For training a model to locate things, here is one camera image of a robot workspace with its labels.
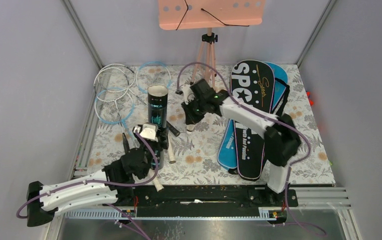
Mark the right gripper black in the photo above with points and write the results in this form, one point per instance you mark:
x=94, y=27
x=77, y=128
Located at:
x=191, y=118

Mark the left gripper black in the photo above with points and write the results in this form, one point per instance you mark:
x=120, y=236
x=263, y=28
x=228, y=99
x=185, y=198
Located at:
x=163, y=144

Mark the white shuttlecock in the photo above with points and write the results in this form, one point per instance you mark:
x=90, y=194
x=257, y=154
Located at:
x=190, y=127

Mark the black shuttlecock tube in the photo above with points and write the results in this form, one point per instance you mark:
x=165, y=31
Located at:
x=157, y=114

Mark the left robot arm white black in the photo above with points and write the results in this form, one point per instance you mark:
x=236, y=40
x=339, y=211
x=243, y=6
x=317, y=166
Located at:
x=112, y=184

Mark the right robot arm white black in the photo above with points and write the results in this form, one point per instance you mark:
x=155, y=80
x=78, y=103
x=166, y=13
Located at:
x=280, y=138

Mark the floral table mat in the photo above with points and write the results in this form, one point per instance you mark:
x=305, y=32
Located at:
x=196, y=152

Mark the blue racket bag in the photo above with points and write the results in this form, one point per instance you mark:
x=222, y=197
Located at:
x=227, y=152

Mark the blue racket lower left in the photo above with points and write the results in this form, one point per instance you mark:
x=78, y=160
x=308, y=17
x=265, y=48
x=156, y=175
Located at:
x=141, y=145

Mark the blue racket white grip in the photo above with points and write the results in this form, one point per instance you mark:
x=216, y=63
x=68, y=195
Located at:
x=156, y=73

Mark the black sport racket bag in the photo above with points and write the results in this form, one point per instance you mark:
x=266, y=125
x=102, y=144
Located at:
x=251, y=82

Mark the white racket rear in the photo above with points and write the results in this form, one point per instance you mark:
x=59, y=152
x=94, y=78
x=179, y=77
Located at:
x=114, y=102

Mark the white racket black grip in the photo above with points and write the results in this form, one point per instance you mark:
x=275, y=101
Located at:
x=139, y=97

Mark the pink music stand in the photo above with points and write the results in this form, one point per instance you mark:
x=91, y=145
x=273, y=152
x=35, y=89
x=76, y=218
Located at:
x=207, y=15

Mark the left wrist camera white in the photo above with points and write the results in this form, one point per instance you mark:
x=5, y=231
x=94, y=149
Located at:
x=148, y=131

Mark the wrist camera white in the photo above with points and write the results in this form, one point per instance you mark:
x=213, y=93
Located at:
x=148, y=131
x=187, y=93

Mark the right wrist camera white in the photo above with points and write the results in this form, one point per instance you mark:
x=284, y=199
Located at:
x=187, y=93

